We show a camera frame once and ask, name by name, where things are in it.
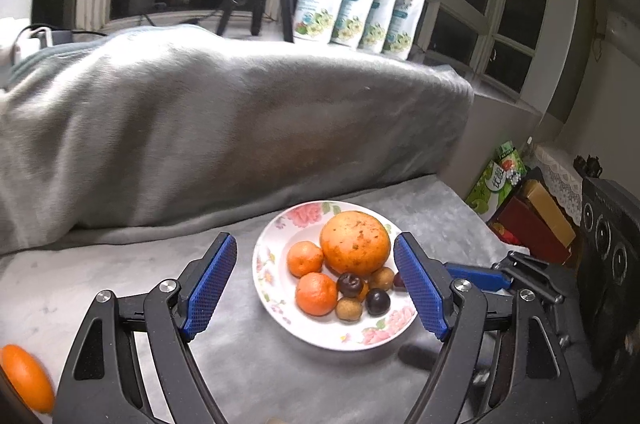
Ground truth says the brown longan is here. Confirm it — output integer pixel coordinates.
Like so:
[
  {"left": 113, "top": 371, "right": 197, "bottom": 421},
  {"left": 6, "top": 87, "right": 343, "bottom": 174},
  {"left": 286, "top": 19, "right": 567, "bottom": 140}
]
[
  {"left": 335, "top": 297, "right": 363, "bottom": 322},
  {"left": 370, "top": 267, "right": 396, "bottom": 291}
]

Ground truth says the white floral plate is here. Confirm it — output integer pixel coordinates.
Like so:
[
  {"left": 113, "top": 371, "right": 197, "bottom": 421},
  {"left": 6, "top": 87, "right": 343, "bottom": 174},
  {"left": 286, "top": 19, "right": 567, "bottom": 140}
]
[{"left": 252, "top": 200, "right": 420, "bottom": 351}]

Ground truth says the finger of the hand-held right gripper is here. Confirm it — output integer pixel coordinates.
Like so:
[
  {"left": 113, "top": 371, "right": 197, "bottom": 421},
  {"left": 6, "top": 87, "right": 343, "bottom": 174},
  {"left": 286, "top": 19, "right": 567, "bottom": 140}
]
[
  {"left": 486, "top": 294, "right": 517, "bottom": 321},
  {"left": 444, "top": 263, "right": 513, "bottom": 294}
]

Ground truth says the dark purple plum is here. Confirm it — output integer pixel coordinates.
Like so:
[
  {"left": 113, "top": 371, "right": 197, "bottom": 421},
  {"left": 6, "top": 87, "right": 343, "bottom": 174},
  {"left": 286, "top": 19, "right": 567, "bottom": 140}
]
[
  {"left": 336, "top": 272, "right": 365, "bottom": 299},
  {"left": 365, "top": 289, "right": 391, "bottom": 316}
]

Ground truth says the large oval orange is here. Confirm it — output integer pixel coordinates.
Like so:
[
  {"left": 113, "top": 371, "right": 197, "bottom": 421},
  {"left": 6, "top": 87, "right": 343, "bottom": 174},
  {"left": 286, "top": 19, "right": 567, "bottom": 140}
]
[{"left": 0, "top": 344, "right": 56, "bottom": 415}]

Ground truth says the red box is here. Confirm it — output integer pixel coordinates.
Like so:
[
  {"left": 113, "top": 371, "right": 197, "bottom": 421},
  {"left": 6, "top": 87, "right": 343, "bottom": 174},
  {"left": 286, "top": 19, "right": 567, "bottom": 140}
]
[{"left": 487, "top": 196, "right": 573, "bottom": 266}]

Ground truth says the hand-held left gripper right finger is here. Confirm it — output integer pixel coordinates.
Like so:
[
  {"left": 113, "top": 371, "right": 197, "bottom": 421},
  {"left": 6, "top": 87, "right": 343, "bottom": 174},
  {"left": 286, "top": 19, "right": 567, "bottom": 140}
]
[{"left": 393, "top": 232, "right": 581, "bottom": 424}]

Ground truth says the speckled orange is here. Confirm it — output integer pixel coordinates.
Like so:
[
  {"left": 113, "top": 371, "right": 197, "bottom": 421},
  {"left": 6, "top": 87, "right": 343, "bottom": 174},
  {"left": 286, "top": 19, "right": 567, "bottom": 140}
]
[{"left": 320, "top": 212, "right": 392, "bottom": 277}]

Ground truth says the small tangerine with stem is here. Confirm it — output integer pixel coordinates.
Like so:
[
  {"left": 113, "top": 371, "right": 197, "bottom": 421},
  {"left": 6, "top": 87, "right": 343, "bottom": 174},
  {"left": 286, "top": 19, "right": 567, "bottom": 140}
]
[{"left": 286, "top": 241, "right": 325, "bottom": 278}]

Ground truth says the grey fleece blanket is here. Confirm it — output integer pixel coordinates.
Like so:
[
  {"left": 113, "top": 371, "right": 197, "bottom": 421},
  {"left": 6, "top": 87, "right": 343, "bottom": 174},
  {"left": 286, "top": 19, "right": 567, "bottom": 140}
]
[{"left": 0, "top": 25, "right": 532, "bottom": 424}]

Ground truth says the green printed package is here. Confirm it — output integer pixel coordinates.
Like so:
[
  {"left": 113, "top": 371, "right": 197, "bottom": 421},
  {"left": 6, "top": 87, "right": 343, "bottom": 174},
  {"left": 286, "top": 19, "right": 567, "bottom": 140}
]
[{"left": 465, "top": 141, "right": 528, "bottom": 222}]

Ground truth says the white lace cloth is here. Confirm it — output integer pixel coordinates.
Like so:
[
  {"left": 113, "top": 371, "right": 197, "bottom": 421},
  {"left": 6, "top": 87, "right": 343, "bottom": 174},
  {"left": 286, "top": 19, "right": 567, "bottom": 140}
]
[{"left": 532, "top": 145, "right": 586, "bottom": 226}]

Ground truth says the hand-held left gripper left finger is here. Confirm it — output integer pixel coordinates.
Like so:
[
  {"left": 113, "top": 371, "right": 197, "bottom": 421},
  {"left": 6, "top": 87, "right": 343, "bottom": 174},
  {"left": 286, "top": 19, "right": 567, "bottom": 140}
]
[{"left": 52, "top": 232, "right": 238, "bottom": 424}]

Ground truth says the deep orange round tangerine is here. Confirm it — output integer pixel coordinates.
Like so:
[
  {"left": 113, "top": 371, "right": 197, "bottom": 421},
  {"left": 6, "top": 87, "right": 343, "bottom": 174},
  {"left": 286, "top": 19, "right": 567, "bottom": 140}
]
[{"left": 295, "top": 272, "right": 339, "bottom": 316}]

